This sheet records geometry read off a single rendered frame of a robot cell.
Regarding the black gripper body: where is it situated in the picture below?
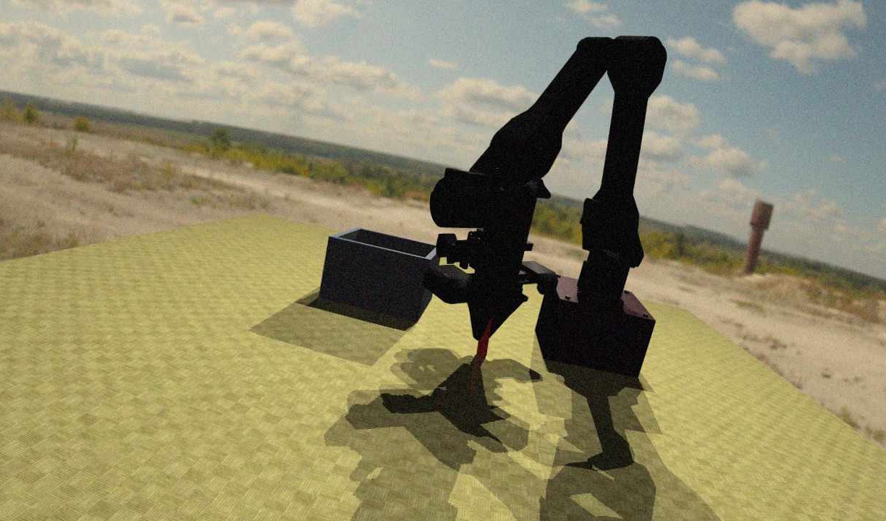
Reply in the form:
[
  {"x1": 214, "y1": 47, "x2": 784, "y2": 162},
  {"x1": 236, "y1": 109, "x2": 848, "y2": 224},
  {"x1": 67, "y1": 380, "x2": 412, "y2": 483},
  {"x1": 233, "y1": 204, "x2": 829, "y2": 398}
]
[{"x1": 422, "y1": 226, "x2": 558, "y2": 304}]

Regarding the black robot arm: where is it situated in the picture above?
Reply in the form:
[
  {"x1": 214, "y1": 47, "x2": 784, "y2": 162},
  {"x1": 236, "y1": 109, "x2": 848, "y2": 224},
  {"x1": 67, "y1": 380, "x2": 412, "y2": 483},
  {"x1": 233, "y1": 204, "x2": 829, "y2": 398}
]
[{"x1": 430, "y1": 35, "x2": 667, "y2": 304}]

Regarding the red peg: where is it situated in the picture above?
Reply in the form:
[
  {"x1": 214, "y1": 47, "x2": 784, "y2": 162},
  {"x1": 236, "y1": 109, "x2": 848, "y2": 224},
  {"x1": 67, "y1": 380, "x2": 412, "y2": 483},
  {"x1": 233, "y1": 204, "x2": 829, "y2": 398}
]
[{"x1": 476, "y1": 318, "x2": 491, "y2": 357}]

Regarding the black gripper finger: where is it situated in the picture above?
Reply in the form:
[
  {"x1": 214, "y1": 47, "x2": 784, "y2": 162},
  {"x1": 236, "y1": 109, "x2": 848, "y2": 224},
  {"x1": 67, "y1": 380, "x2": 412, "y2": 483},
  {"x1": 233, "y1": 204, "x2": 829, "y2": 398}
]
[
  {"x1": 467, "y1": 298, "x2": 498, "y2": 341},
  {"x1": 489, "y1": 287, "x2": 529, "y2": 338}
]

